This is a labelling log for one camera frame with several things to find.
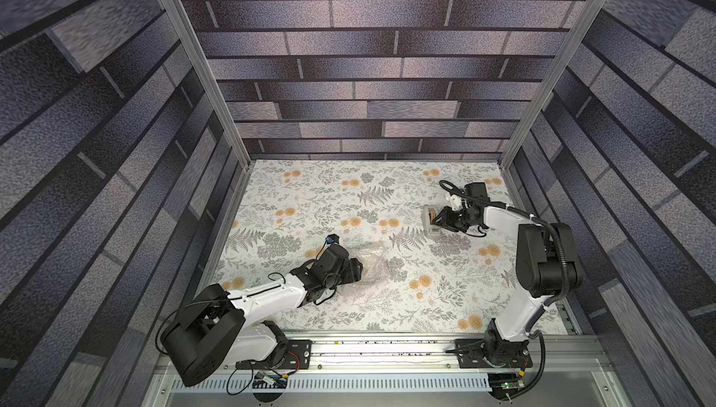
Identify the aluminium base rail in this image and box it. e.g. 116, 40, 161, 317
158, 335, 613, 375

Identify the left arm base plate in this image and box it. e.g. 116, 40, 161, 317
253, 339, 313, 371

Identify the right circuit board with wires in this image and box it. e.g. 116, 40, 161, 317
488, 373, 527, 401

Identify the left aluminium frame post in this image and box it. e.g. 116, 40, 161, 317
160, 0, 251, 170

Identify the left circuit board with wires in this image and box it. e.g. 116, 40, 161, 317
226, 370, 289, 396

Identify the right aluminium frame post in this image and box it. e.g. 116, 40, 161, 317
499, 0, 606, 170

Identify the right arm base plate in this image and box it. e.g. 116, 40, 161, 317
447, 339, 533, 370

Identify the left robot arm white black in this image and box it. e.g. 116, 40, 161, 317
158, 235, 364, 386

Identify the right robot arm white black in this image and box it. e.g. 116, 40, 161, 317
430, 179, 585, 368

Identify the circuit board with wires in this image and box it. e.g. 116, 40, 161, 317
226, 370, 289, 396
488, 373, 527, 401

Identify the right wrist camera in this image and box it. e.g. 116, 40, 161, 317
445, 194, 464, 211

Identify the black corrugated cable conduit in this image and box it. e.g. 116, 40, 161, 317
438, 179, 572, 307

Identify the aluminium frame post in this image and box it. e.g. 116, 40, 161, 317
499, 0, 606, 170
160, 0, 251, 170

